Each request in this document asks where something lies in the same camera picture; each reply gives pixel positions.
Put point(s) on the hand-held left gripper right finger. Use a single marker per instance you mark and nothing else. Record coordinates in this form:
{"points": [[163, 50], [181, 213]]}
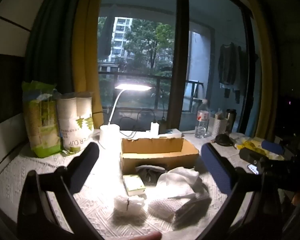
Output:
{"points": [[215, 166]]}

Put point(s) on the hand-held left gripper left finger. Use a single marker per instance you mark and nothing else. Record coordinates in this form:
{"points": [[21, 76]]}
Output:
{"points": [[86, 165]]}

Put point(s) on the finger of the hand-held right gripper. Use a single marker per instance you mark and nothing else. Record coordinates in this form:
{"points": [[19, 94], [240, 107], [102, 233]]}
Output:
{"points": [[250, 155], [272, 147]]}

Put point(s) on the cartoon print tissue pack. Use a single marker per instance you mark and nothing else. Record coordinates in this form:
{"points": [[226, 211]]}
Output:
{"points": [[133, 185]]}

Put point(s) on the cotton swab pack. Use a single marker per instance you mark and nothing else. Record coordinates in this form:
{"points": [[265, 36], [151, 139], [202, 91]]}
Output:
{"points": [[128, 203]]}

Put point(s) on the cardboard box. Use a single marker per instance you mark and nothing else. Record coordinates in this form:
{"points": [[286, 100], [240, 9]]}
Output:
{"points": [[155, 155]]}

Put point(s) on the white textured paper towel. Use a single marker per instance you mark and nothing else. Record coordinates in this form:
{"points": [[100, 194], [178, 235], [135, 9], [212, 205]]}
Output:
{"points": [[165, 205]]}

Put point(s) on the person's left hand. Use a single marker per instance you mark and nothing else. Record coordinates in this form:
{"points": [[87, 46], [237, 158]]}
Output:
{"points": [[150, 236]]}

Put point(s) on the yellow packets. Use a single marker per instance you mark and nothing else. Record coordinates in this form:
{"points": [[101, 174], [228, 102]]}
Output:
{"points": [[252, 145]]}

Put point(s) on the black round object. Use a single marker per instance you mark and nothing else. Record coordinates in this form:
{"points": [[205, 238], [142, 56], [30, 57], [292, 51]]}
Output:
{"points": [[223, 140]]}

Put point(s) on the white desk lamp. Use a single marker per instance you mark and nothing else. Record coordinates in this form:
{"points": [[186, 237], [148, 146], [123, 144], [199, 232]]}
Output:
{"points": [[110, 135]]}

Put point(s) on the dark thermos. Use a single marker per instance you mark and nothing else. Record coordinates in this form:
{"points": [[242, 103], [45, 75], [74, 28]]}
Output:
{"points": [[230, 120]]}

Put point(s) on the white perforated container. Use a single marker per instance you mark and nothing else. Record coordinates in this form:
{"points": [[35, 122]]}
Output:
{"points": [[219, 126]]}

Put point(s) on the white paper cup bag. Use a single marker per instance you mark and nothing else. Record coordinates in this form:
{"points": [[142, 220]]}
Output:
{"points": [[75, 125]]}

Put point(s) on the white textured tablecloth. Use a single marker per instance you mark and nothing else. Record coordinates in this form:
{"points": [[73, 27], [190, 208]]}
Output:
{"points": [[102, 205]]}

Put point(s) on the clear water bottle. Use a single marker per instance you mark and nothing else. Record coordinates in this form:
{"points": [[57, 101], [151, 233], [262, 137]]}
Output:
{"points": [[202, 122]]}

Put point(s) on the blue and white box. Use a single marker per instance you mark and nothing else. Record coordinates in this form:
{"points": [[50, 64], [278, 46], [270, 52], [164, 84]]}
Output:
{"points": [[171, 133]]}

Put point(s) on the yellow curtain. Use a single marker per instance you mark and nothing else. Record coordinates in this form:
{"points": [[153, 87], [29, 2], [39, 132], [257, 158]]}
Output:
{"points": [[263, 92], [86, 55]]}

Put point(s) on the green paper cup bag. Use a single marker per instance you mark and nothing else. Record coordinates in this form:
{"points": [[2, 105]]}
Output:
{"points": [[41, 120]]}

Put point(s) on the gray cloth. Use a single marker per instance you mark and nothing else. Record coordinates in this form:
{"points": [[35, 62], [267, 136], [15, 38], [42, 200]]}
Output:
{"points": [[150, 173]]}

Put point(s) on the white charger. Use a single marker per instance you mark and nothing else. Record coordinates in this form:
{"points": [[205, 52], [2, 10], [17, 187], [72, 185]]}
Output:
{"points": [[154, 128]]}

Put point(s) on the metal drying rack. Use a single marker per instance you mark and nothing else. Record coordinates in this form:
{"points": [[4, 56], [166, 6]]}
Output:
{"points": [[195, 92]]}

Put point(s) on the gray hanging sweater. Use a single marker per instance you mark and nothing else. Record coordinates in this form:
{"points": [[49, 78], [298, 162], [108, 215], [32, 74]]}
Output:
{"points": [[227, 62]]}

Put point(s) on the balcony railing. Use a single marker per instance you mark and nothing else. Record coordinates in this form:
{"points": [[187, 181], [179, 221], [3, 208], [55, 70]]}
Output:
{"points": [[130, 73]]}

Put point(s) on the dark green curtain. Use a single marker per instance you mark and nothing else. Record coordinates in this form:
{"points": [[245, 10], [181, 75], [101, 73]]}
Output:
{"points": [[52, 42]]}

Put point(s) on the dark hanging cloth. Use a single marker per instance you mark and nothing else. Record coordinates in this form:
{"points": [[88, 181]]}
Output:
{"points": [[107, 35]]}

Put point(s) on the dark window frame post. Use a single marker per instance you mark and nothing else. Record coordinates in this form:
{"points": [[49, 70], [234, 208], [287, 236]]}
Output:
{"points": [[181, 55]]}

